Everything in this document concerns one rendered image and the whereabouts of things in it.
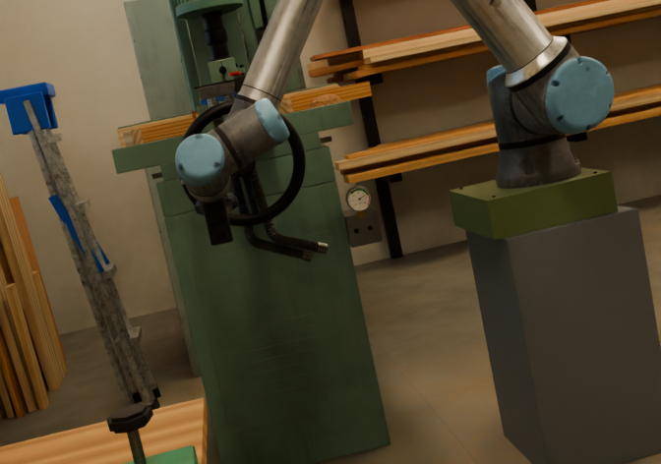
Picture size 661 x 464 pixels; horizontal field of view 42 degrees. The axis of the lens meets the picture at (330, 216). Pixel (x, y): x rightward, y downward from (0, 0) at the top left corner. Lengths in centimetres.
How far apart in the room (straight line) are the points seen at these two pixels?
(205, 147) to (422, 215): 335
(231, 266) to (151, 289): 259
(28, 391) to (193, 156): 206
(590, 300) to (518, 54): 56
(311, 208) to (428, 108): 272
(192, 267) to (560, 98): 100
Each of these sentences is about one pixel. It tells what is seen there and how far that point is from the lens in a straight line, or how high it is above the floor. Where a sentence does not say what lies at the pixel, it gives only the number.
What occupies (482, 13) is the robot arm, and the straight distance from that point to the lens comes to 176.
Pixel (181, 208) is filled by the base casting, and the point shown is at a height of 72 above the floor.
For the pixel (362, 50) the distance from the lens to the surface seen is 431.
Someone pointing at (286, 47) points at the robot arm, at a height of 103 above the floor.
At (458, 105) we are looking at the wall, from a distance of 490.
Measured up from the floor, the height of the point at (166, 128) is 93.
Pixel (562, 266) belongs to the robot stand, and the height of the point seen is 46.
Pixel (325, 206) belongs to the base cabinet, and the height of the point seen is 65.
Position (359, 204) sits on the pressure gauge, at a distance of 214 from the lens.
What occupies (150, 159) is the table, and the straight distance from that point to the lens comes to 218.
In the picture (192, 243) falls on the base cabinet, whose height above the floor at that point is 63.
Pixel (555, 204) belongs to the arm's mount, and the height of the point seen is 59.
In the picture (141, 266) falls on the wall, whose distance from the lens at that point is 475.
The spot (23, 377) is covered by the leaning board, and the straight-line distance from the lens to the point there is 351.
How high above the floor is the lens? 90
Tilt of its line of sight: 7 degrees down
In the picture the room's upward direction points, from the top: 12 degrees counter-clockwise
